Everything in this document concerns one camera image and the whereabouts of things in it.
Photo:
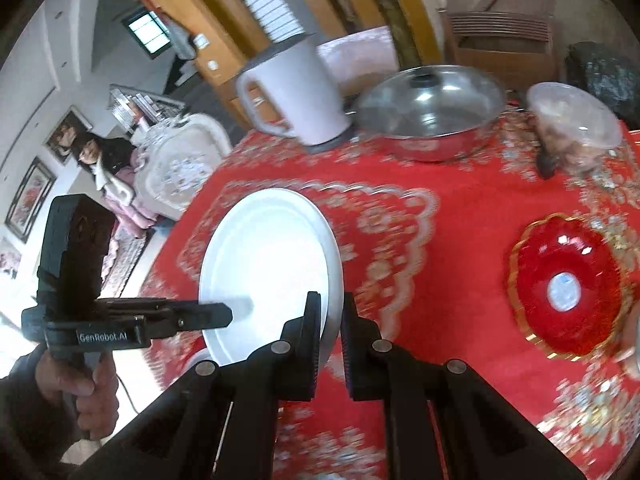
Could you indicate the black power cable plug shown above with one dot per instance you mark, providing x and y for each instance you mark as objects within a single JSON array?
[{"x": 545, "y": 162}]

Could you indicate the pink upholstered chair back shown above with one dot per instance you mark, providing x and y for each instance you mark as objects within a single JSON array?
[{"x": 361, "y": 60}]

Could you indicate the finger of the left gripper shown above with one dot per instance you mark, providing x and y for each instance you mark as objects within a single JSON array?
[
  {"x": 153, "y": 304},
  {"x": 165, "y": 323}
]

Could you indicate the red floral tablecloth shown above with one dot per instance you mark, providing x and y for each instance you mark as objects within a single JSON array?
[{"x": 425, "y": 251}]

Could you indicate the black plastic bag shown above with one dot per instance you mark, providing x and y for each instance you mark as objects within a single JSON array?
[{"x": 611, "y": 78}]

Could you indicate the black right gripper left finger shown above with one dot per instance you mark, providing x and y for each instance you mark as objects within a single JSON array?
[{"x": 217, "y": 422}]

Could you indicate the white ornate chair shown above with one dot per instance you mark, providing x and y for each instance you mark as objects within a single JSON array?
[{"x": 174, "y": 160}]

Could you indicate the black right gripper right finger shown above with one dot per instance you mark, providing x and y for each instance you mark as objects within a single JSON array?
[{"x": 442, "y": 421}]

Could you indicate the large white plate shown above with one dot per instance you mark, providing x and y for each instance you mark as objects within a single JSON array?
[{"x": 271, "y": 249}]

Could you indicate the woman in pink jacket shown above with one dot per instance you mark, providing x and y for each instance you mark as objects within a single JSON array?
[{"x": 110, "y": 163}]

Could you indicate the framed wall picture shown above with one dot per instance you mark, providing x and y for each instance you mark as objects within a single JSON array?
[
  {"x": 29, "y": 198},
  {"x": 61, "y": 139}
]

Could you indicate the steel bowl with pink handle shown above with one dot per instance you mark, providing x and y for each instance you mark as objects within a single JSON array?
[{"x": 628, "y": 355}]

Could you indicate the wooden chair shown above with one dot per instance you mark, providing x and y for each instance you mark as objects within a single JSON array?
[{"x": 517, "y": 49}]

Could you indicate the clear plastic lidded food bowl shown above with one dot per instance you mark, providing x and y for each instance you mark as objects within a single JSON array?
[{"x": 576, "y": 130}]

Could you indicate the red glass gold-rimmed dish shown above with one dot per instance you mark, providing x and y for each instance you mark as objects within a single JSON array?
[{"x": 568, "y": 293}]

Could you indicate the person's left hand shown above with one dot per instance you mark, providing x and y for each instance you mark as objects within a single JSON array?
[{"x": 96, "y": 400}]

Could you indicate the white electric kettle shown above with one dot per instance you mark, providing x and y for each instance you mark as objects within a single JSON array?
[{"x": 296, "y": 82}]

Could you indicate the steel pot with glass lid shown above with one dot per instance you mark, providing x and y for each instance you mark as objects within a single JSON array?
[{"x": 431, "y": 113}]

